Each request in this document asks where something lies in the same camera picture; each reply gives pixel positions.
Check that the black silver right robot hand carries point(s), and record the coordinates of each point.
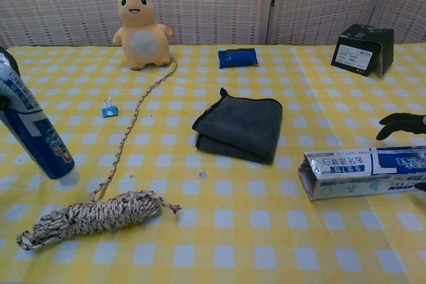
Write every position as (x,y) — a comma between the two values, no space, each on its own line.
(404,121)

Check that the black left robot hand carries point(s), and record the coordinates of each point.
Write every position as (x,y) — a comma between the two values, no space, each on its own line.
(13,63)

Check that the blue white toothpaste tube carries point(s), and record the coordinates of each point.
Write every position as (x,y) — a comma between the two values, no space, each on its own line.
(36,131)

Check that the blue white toothpaste box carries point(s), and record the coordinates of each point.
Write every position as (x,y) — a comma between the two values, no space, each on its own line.
(349,175)

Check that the black cardboard box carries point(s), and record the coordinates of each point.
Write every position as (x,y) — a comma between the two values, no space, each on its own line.
(356,54)

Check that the blue binder clip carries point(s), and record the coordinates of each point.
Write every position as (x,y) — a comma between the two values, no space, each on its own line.
(110,111)

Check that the orange plush toy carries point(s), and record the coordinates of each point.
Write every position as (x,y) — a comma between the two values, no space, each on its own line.
(141,31)

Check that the dark grey folded cloth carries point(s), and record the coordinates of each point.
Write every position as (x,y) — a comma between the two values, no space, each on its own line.
(243,124)

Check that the blue foil packet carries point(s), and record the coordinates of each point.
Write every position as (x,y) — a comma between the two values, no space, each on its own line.
(238,58)

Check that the large white paper scrap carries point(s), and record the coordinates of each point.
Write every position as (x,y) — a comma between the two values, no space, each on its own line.
(202,174)

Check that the white woven folding screen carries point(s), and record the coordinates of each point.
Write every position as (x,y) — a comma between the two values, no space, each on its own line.
(216,1)

